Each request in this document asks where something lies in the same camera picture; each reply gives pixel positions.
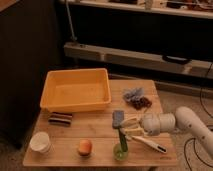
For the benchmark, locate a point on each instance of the grey blue cloth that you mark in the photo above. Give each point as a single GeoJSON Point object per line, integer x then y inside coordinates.
{"type": "Point", "coordinates": [129, 94]}

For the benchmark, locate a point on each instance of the brown pine cone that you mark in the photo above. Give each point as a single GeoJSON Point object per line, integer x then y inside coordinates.
{"type": "Point", "coordinates": [140, 102]}

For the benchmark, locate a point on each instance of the yellow plastic bin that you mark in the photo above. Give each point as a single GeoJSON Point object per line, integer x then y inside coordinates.
{"type": "Point", "coordinates": [77, 90]}

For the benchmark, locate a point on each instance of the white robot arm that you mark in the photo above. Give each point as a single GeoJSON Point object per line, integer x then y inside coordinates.
{"type": "Point", "coordinates": [183, 119]}

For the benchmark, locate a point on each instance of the dark striped block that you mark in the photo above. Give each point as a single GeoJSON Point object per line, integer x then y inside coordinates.
{"type": "Point", "coordinates": [60, 119]}

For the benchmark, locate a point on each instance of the orange round fruit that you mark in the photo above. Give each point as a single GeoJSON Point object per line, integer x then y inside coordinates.
{"type": "Point", "coordinates": [85, 147]}

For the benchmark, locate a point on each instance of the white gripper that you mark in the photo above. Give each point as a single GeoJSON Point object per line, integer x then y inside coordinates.
{"type": "Point", "coordinates": [153, 124]}

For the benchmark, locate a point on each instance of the green plastic cup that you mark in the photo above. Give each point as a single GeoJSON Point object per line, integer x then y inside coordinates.
{"type": "Point", "coordinates": [118, 153]}

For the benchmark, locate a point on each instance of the white handled brush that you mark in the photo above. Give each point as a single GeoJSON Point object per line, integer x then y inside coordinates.
{"type": "Point", "coordinates": [148, 142]}

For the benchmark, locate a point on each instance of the blue sponge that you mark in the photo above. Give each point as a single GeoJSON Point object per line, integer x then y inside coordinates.
{"type": "Point", "coordinates": [118, 117]}

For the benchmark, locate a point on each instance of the background shelf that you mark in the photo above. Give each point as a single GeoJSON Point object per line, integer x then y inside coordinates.
{"type": "Point", "coordinates": [153, 6]}

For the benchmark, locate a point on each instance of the grey metal beam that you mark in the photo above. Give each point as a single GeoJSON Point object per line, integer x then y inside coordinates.
{"type": "Point", "coordinates": [137, 60]}

